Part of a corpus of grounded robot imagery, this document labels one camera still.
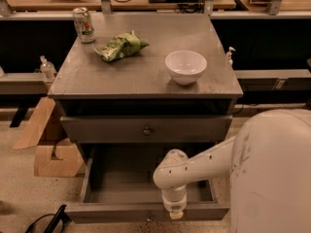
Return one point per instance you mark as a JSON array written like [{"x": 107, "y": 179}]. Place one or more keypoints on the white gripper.
[{"x": 175, "y": 206}]

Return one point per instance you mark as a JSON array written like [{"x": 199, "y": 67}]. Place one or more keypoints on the grey drawer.
[
  {"x": 145, "y": 129},
  {"x": 119, "y": 187}
]

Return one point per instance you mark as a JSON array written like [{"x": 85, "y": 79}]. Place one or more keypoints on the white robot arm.
[{"x": 269, "y": 162}]

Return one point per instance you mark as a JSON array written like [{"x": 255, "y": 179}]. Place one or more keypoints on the grey top drawer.
[{"x": 145, "y": 129}]

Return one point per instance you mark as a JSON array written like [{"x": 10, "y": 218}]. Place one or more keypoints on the grey drawer cabinet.
[{"x": 139, "y": 85}]

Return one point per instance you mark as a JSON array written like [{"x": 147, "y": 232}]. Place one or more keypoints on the cardboard box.
[{"x": 55, "y": 154}]

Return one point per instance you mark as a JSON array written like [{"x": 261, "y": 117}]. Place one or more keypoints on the white bowl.
[{"x": 185, "y": 66}]

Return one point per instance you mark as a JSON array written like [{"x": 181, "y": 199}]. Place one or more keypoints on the white pump bottle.
[{"x": 229, "y": 54}]

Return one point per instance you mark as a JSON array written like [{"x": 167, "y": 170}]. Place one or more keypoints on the green chip bag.
[{"x": 121, "y": 46}]

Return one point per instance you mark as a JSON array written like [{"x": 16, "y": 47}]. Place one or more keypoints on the clear sanitizer bottle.
[{"x": 47, "y": 68}]

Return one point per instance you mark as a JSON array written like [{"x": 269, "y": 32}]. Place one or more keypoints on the soda can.
[{"x": 83, "y": 24}]

